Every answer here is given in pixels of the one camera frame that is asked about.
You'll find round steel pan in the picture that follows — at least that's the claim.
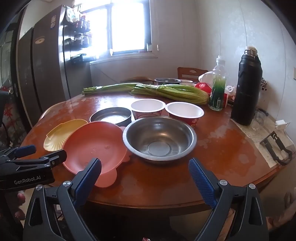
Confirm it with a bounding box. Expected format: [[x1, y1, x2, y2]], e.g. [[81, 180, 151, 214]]
[[89, 107, 133, 127]]

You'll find window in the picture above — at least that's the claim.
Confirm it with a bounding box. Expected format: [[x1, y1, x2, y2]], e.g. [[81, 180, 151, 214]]
[[90, 0, 158, 61]]

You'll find yellow shell-shaped plate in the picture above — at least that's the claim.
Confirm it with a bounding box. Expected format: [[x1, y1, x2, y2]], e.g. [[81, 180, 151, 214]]
[[43, 119, 89, 152]]

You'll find red patterned cloth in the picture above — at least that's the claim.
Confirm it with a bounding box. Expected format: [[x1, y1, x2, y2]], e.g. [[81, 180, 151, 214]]
[[0, 86, 26, 149]]

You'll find white plastic bag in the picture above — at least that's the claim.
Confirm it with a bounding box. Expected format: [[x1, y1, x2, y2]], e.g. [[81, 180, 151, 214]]
[[198, 71, 216, 84]]

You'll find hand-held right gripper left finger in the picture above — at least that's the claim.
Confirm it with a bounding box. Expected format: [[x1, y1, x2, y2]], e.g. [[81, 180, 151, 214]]
[[23, 158, 102, 241]]

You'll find brown wooden chair with cutout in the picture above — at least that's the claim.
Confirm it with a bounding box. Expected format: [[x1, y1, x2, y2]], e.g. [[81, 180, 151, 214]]
[[177, 67, 208, 80]]

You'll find dark refrigerator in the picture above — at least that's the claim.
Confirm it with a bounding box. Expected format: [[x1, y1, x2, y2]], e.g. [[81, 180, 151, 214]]
[[16, 5, 93, 130]]

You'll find glass mug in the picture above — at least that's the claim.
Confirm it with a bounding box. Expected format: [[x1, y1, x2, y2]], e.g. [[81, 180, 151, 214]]
[[251, 108, 270, 131]]

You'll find person's left hand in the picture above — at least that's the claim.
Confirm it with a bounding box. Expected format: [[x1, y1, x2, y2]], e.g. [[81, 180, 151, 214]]
[[14, 191, 26, 220]]

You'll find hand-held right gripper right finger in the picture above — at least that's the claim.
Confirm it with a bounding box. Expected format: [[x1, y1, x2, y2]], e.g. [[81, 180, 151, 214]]
[[188, 158, 270, 241]]

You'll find clear green-label plastic bottle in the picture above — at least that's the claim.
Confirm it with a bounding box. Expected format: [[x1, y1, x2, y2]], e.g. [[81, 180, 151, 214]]
[[208, 56, 227, 111]]

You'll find thick celery bunch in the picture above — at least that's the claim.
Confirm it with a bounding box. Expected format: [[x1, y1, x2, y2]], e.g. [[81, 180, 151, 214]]
[[129, 84, 208, 105]]

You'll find pink plastic plate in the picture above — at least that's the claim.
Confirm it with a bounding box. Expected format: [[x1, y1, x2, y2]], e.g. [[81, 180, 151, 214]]
[[62, 121, 130, 188]]

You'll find black cylindrical handle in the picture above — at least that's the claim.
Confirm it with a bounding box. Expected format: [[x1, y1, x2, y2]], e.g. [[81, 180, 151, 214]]
[[231, 46, 263, 126]]

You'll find small steel bowl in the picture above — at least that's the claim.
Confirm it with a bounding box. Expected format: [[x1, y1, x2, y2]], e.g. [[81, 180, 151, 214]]
[[154, 78, 182, 86]]

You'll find red and white paper bowl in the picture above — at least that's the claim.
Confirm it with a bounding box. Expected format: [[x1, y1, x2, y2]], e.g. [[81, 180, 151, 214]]
[[165, 102, 205, 130], [131, 99, 166, 121]]

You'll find white charger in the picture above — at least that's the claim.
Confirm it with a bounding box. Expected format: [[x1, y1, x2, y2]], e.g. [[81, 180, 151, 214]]
[[275, 119, 289, 130]]

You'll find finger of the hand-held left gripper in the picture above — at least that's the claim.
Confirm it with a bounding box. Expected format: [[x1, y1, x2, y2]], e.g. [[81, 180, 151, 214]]
[[0, 149, 68, 168], [0, 145, 37, 161]]

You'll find red packet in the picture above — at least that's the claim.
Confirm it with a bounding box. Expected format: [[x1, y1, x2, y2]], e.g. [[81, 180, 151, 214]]
[[194, 82, 212, 96]]

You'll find large steel bowl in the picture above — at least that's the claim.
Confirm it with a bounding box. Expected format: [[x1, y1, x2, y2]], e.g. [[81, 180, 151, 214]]
[[122, 117, 197, 163]]

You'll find black folding phone stand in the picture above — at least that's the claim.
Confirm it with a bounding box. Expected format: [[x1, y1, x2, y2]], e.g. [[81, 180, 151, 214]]
[[259, 131, 293, 165]]

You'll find thin celery bunch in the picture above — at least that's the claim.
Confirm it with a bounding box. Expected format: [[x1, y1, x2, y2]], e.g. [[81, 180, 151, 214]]
[[82, 83, 144, 95]]

